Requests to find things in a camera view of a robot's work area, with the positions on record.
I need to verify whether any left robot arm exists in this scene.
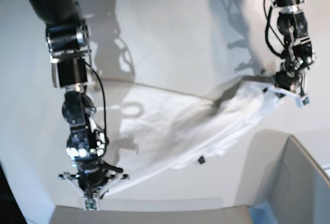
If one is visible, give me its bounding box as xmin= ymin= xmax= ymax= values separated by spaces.
xmin=265 ymin=0 xmax=316 ymax=108

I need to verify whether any grey front tray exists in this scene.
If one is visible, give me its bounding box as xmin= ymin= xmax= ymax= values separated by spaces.
xmin=50 ymin=198 xmax=253 ymax=223

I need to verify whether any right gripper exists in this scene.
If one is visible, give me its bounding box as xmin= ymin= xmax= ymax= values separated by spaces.
xmin=58 ymin=160 xmax=129 ymax=211

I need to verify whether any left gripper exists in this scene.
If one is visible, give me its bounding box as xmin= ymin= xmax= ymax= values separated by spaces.
xmin=263 ymin=71 xmax=310 ymax=108

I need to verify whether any grey bin right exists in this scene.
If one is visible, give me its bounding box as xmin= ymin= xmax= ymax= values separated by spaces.
xmin=234 ymin=130 xmax=329 ymax=223

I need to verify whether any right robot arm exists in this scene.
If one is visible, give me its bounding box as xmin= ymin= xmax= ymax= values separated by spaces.
xmin=29 ymin=0 xmax=128 ymax=211

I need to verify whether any white printed t-shirt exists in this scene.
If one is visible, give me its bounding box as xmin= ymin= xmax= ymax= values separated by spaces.
xmin=95 ymin=79 xmax=283 ymax=196

